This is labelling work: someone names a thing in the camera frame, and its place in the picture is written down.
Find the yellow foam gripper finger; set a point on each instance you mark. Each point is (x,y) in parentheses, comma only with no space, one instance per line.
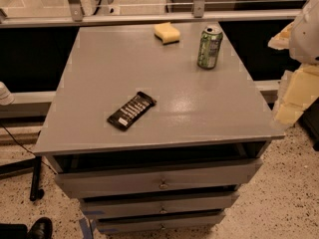
(282,40)
(297,91)

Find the yellow sponge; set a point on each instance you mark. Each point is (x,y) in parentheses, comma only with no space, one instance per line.
(167,32)

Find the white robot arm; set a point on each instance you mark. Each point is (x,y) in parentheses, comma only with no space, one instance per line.
(305,36)

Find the green soda can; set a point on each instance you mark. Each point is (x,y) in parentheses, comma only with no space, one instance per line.
(209,45)

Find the top grey drawer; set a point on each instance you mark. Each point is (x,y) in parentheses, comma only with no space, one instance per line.
(157,179)

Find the grey drawer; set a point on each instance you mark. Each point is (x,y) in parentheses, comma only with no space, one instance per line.
(192,202)
(157,179)
(159,221)

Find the middle grey drawer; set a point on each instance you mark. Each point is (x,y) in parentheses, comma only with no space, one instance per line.
(192,202)

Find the black snack bar wrapper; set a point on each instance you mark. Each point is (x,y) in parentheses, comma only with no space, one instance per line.
(124,117)

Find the grey drawer cabinet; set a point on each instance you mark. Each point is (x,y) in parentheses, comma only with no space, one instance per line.
(201,116)

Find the bottom grey drawer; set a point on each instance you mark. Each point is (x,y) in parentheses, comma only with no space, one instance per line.
(159,221)

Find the grey metal railing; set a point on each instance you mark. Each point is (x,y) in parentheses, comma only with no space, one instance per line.
(56,13)

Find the blue floor tape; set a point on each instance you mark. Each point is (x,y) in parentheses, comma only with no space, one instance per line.
(89,228)

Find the black metal stand leg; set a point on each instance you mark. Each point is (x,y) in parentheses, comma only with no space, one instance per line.
(32,165)

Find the white cylindrical object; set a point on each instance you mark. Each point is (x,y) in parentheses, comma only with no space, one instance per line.
(6,97)

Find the black shoe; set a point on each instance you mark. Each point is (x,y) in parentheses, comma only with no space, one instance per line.
(41,229)

